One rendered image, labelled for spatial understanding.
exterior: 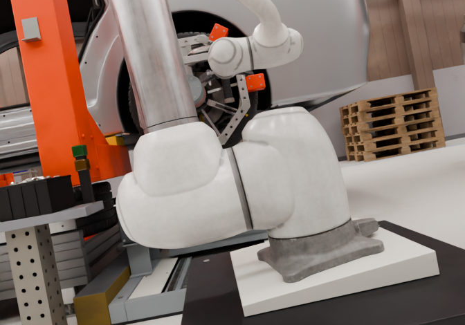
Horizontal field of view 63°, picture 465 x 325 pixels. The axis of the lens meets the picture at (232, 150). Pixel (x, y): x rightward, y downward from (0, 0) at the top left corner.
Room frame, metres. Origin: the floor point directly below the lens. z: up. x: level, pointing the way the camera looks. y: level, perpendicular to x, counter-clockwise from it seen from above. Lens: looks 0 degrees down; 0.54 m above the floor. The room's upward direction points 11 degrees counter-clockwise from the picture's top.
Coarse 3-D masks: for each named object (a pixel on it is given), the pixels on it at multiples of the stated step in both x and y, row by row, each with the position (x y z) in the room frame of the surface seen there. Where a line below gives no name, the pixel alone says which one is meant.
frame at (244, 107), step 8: (184, 40) 1.83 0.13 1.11; (192, 40) 1.83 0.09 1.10; (200, 40) 1.83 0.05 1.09; (208, 40) 1.83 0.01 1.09; (240, 88) 1.83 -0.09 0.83; (240, 96) 1.83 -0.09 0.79; (136, 104) 1.83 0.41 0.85; (248, 104) 1.83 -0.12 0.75; (240, 112) 1.83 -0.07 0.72; (232, 120) 1.83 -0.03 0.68; (240, 120) 1.83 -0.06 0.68; (232, 128) 1.83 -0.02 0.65; (224, 136) 1.83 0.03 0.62; (224, 144) 1.85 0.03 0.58
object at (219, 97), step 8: (200, 72) 2.08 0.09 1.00; (216, 80) 2.09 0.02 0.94; (208, 88) 2.08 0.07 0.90; (216, 88) 2.09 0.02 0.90; (216, 96) 2.08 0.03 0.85; (216, 104) 2.08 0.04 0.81; (200, 112) 2.04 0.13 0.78; (208, 112) 2.08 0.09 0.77; (216, 112) 2.08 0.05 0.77; (200, 120) 2.08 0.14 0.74; (216, 120) 2.08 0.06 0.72
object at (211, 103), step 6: (192, 48) 1.91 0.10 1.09; (192, 66) 1.93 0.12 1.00; (234, 78) 2.02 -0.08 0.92; (204, 84) 1.93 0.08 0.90; (234, 84) 1.93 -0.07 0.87; (210, 90) 1.93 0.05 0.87; (216, 90) 1.93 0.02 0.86; (222, 90) 1.94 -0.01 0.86; (210, 102) 1.93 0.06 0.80; (216, 102) 1.93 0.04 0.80; (240, 102) 1.91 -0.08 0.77; (198, 108) 1.97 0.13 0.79; (204, 108) 1.95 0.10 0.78; (216, 108) 1.93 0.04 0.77; (222, 108) 1.93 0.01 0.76; (228, 108) 1.93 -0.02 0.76; (234, 108) 1.93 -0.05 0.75; (204, 114) 1.93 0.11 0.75; (234, 114) 1.93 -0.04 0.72; (210, 120) 1.93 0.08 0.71; (216, 132) 1.93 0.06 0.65
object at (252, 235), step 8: (248, 232) 1.85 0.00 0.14; (256, 232) 1.85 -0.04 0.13; (264, 232) 1.85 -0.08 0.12; (224, 240) 1.85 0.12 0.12; (232, 240) 1.85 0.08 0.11; (240, 240) 1.85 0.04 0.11; (248, 240) 1.85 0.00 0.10; (256, 240) 1.88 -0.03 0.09; (184, 248) 1.85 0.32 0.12; (192, 248) 1.85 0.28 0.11; (200, 248) 1.85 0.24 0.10; (208, 248) 1.85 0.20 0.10
